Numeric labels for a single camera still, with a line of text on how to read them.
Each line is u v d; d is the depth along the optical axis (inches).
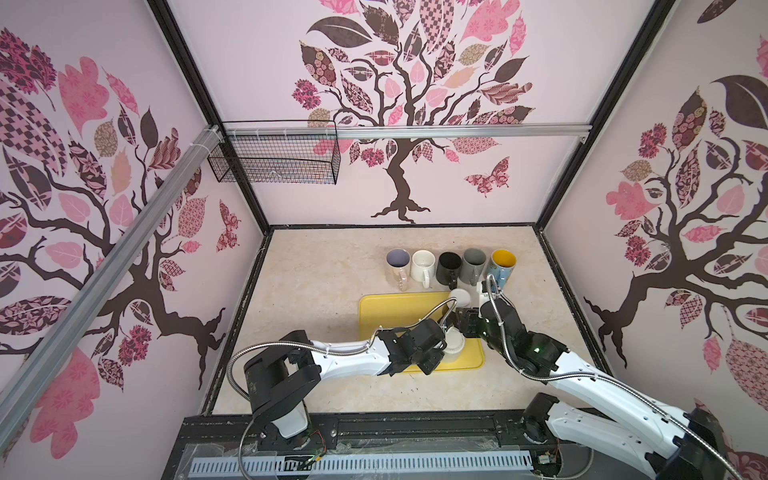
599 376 18.9
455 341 31.5
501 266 37.3
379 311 36.3
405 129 37.0
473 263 38.0
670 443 15.9
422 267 39.8
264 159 48.0
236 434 29.0
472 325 27.2
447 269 38.8
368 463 27.6
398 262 39.4
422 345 24.9
